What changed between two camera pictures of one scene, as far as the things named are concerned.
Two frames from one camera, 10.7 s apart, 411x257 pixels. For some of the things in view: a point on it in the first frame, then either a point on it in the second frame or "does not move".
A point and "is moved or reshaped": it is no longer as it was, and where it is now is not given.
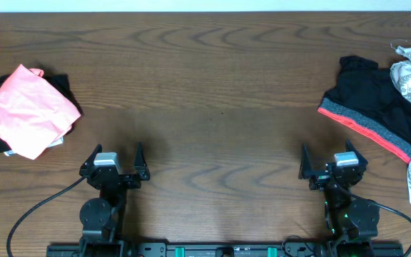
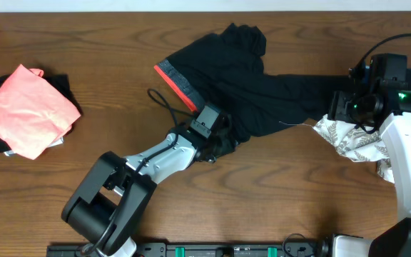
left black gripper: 142,174 to 229,144
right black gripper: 320,178 to 337,108
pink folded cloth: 30,113 does not move
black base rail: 224,249 does not move
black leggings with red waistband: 367,98 is moved or reshaped
